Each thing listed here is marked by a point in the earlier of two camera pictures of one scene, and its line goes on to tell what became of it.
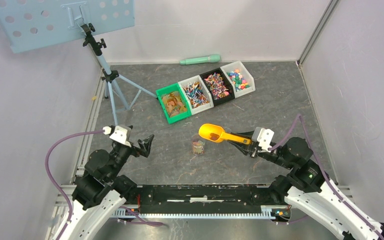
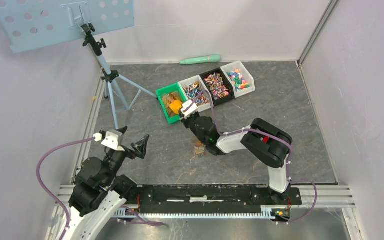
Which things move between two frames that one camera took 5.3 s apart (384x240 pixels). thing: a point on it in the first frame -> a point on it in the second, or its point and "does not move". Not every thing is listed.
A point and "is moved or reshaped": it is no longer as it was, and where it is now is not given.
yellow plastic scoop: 215,133 is moved or reshaped
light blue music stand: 26,25 does not move
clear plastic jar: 198,144 does not move
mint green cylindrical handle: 212,58 does not move
